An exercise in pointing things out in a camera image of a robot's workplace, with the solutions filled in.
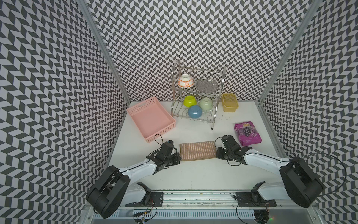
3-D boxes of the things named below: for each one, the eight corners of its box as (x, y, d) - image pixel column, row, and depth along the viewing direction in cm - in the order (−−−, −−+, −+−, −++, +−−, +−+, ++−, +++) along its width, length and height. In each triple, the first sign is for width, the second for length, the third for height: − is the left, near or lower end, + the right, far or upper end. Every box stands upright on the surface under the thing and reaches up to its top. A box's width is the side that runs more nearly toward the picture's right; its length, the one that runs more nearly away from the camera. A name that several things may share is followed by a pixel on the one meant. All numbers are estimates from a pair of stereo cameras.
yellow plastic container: (222, 112, 113) (224, 106, 108) (219, 98, 124) (220, 92, 119) (237, 112, 113) (240, 106, 108) (233, 98, 124) (235, 92, 119)
